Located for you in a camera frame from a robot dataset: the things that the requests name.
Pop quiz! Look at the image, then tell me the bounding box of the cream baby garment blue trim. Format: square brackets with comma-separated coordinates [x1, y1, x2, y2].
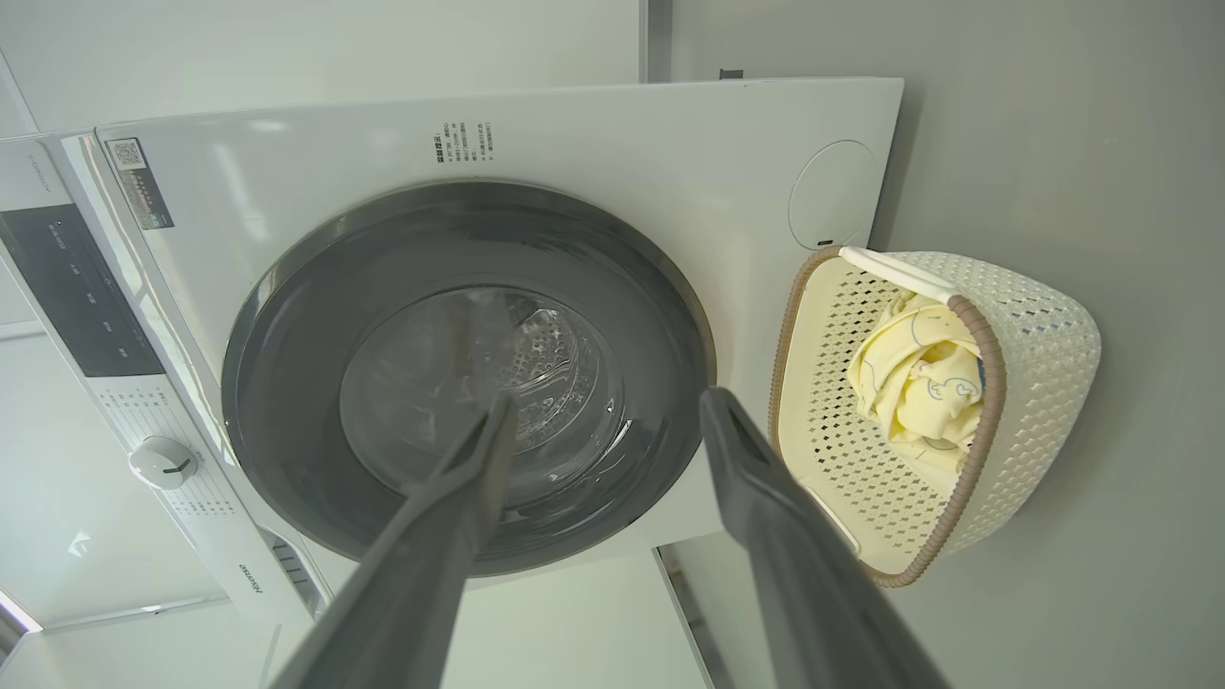
[847, 292, 987, 451]
[885, 421, 969, 477]

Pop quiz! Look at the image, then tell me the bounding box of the round grey glass washer door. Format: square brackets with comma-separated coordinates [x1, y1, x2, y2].
[222, 180, 717, 578]

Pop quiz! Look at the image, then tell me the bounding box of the white round control knob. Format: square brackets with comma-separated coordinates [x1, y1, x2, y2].
[129, 435, 200, 491]

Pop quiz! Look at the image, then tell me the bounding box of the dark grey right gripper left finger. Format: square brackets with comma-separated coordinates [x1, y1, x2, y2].
[271, 392, 520, 689]

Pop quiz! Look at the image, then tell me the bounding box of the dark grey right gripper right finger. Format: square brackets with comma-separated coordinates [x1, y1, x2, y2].
[699, 387, 950, 689]

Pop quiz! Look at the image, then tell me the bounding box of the cream perforated laundry basket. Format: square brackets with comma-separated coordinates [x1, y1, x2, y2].
[768, 246, 1103, 589]

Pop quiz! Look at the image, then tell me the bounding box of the dark QR label sticker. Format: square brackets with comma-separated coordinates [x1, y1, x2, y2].
[107, 139, 175, 231]

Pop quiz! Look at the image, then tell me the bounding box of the white front-load washing machine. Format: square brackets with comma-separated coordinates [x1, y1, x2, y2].
[0, 77, 905, 652]

